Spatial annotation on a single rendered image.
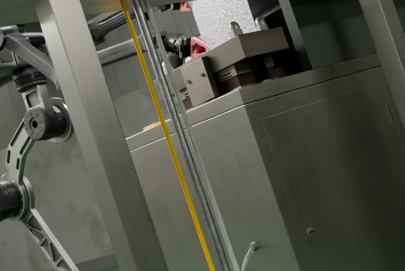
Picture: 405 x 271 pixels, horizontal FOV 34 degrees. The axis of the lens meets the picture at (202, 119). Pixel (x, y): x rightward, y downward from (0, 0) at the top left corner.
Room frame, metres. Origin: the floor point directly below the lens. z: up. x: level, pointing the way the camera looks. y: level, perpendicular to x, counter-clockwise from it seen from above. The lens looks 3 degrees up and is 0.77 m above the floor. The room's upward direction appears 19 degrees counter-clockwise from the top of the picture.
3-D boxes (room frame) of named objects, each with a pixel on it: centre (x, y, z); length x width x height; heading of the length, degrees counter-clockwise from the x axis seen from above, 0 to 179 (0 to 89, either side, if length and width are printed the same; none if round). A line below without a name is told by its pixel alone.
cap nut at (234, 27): (1.65, -0.15, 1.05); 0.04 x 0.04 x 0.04
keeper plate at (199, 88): (1.74, -0.02, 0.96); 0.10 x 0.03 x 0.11; 39
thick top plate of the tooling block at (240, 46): (1.81, -0.09, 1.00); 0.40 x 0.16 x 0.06; 39
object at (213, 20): (1.91, -0.15, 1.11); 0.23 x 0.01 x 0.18; 39
